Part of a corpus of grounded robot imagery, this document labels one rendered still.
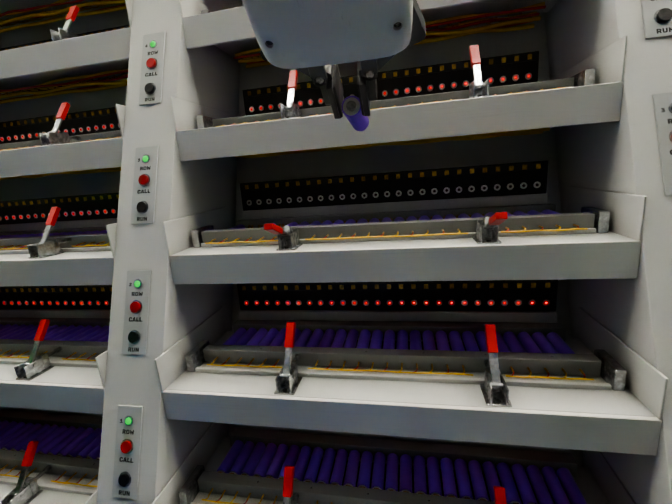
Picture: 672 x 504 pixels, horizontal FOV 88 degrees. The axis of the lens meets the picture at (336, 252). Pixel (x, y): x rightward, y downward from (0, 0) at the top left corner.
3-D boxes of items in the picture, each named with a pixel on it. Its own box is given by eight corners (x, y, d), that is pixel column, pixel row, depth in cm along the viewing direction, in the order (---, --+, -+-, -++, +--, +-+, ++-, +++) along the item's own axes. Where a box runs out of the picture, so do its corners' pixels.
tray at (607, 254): (637, 278, 41) (647, 196, 38) (173, 284, 53) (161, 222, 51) (562, 242, 60) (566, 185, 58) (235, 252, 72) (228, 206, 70)
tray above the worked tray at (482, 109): (619, 121, 43) (632, -8, 40) (180, 161, 55) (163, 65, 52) (553, 134, 62) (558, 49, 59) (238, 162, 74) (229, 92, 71)
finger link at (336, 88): (285, 66, 26) (308, 123, 32) (327, 61, 25) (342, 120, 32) (288, 32, 27) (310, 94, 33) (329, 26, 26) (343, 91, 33)
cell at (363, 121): (372, 124, 37) (365, 108, 31) (357, 134, 37) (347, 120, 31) (363, 109, 37) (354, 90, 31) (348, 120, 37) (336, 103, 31)
